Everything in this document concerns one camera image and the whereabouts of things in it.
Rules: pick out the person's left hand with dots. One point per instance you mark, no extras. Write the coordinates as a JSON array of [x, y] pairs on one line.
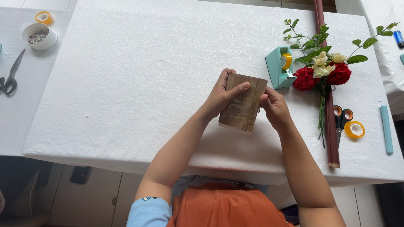
[[217, 97]]

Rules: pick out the person's right hand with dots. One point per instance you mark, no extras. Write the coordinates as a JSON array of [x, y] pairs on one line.
[[275, 107]]

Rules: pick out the brown paper cup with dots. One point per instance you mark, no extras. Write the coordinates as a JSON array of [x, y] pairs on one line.
[[243, 104]]

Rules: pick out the teal tape dispenser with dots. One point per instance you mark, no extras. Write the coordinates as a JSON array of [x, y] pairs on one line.
[[277, 71]]

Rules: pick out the yellow tape roll in dispenser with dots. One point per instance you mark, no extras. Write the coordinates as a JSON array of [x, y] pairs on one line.
[[286, 61]]

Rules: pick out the white embossed tablecloth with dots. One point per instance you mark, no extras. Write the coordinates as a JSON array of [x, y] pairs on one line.
[[189, 56]]

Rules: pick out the brown rolled paper tube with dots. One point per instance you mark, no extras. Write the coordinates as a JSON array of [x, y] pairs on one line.
[[329, 126]]

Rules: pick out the red and cream flower bouquet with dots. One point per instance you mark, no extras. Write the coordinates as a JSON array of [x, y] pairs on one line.
[[322, 67]]

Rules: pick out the yellow clear tape roll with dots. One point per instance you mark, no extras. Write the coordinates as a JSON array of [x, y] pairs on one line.
[[354, 129]]

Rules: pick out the person's orange apron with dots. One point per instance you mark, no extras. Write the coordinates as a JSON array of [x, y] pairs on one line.
[[224, 208]]

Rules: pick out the light blue utility knife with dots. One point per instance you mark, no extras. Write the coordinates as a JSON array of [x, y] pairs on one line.
[[387, 129]]

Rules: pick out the person's light blue sleeve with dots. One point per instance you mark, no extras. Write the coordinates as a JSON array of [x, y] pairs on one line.
[[148, 212]]

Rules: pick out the blue lighter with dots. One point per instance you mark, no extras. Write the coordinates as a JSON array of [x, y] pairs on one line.
[[399, 38]]

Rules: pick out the black phone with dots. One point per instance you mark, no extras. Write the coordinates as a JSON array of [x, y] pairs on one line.
[[80, 175]]

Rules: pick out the white bowl of clips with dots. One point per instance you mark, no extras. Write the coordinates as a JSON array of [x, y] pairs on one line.
[[39, 36]]

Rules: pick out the orange clear tape roll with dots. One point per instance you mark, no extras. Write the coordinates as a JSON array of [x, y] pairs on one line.
[[44, 17]]

